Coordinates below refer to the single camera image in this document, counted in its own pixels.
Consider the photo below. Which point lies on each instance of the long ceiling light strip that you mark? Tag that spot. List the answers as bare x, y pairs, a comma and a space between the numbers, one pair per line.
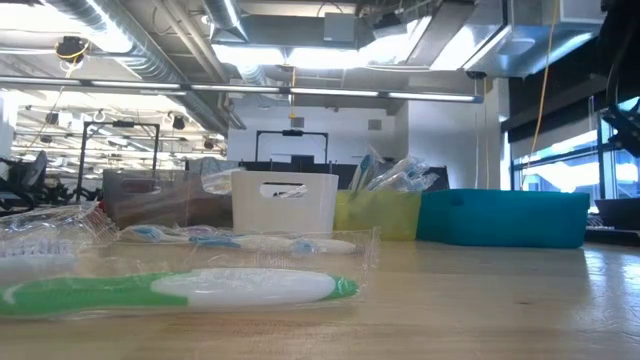
335, 92

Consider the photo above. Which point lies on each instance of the grey translucent bin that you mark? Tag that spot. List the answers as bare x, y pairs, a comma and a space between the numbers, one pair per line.
150, 200

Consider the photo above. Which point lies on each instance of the teal plastic bin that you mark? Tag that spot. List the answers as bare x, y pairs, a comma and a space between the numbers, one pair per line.
500, 217

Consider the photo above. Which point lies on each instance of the small red bin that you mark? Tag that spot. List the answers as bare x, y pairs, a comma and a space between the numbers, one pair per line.
101, 205

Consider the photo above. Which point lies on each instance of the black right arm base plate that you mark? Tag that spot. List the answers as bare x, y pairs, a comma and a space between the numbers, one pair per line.
610, 236

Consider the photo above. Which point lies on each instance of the silver round duct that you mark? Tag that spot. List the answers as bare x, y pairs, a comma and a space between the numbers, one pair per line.
227, 20

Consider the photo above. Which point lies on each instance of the black framed window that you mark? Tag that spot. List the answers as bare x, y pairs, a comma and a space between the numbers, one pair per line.
565, 175

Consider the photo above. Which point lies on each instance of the yellow plastic bin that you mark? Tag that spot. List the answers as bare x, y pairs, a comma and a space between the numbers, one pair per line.
380, 215

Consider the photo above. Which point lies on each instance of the black background equipment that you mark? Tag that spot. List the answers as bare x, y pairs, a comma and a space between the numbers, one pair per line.
30, 175

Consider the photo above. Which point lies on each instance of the black ceiling fixture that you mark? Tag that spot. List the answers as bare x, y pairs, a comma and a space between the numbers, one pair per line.
72, 47

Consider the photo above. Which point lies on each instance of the white plastic bin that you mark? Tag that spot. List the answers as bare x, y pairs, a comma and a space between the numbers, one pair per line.
320, 210

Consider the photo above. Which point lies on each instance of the silver rectangular air duct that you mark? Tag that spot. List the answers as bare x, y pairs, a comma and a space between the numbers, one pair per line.
525, 45

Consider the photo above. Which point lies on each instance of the grey ceiling box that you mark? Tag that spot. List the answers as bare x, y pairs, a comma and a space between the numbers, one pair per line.
340, 27

